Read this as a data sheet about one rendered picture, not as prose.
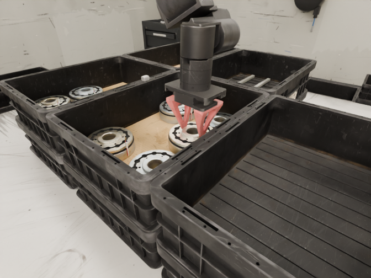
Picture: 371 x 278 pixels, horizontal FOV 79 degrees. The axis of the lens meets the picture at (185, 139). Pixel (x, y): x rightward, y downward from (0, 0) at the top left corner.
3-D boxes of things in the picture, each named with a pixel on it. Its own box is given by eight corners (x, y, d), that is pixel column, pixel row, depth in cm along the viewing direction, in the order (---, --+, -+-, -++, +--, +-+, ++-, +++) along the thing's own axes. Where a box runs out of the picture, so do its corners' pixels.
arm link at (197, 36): (173, 16, 35) (202, 20, 32) (199, 15, 40) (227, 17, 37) (173, 62, 39) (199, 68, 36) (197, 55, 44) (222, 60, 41)
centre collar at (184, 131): (194, 142, 45) (194, 139, 44) (176, 133, 47) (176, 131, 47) (208, 133, 48) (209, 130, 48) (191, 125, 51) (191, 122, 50)
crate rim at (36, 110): (46, 124, 45) (41, 114, 44) (-1, 89, 62) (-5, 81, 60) (178, 76, 71) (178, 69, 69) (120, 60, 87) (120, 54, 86)
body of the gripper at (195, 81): (185, 85, 48) (186, 48, 44) (226, 98, 42) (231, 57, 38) (163, 93, 44) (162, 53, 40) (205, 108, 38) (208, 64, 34)
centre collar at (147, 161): (157, 178, 39) (156, 176, 38) (136, 168, 41) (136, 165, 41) (174, 164, 42) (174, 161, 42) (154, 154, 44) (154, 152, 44)
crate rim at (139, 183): (144, 199, 29) (142, 186, 28) (46, 124, 45) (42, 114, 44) (270, 102, 54) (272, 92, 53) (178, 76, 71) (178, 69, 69)
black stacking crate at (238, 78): (262, 135, 60) (271, 95, 54) (179, 105, 76) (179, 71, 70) (307, 92, 85) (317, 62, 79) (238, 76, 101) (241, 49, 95)
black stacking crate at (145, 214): (150, 241, 35) (143, 188, 28) (61, 161, 51) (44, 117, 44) (261, 135, 60) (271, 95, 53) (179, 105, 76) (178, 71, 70)
